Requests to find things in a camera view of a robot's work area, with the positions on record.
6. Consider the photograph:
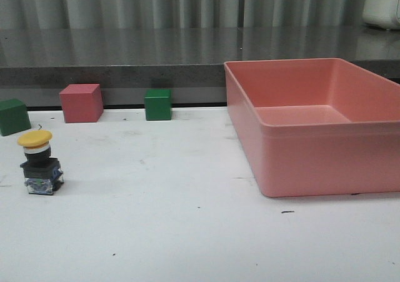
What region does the yellow push button switch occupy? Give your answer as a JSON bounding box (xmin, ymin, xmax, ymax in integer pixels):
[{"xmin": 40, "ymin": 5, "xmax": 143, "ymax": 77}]
[{"xmin": 17, "ymin": 130, "xmax": 64, "ymax": 195}]

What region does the green cube block centre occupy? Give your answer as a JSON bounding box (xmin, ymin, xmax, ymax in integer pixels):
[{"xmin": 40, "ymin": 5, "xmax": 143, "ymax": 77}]
[{"xmin": 144, "ymin": 89, "xmax": 172, "ymax": 121}]

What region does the green cube block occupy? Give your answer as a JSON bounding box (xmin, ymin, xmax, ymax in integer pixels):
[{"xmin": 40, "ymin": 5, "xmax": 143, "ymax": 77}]
[
  {"xmin": 144, "ymin": 89, "xmax": 172, "ymax": 121},
  {"xmin": 0, "ymin": 99, "xmax": 31, "ymax": 136}
]

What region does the dark grey countertop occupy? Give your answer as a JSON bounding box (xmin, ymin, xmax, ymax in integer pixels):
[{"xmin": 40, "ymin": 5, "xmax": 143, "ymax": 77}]
[{"xmin": 1, "ymin": 26, "xmax": 399, "ymax": 89}]

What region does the pink plastic bin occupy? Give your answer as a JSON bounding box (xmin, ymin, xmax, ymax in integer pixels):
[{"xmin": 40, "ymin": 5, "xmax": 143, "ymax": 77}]
[{"xmin": 224, "ymin": 58, "xmax": 399, "ymax": 197}]

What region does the pink cube block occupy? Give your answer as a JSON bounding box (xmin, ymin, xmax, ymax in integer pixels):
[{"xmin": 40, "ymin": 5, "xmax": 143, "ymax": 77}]
[{"xmin": 59, "ymin": 83, "xmax": 104, "ymax": 123}]

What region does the green cube block left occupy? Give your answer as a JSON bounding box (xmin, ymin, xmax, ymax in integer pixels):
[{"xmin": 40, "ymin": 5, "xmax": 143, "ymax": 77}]
[{"xmin": 0, "ymin": 99, "xmax": 31, "ymax": 136}]

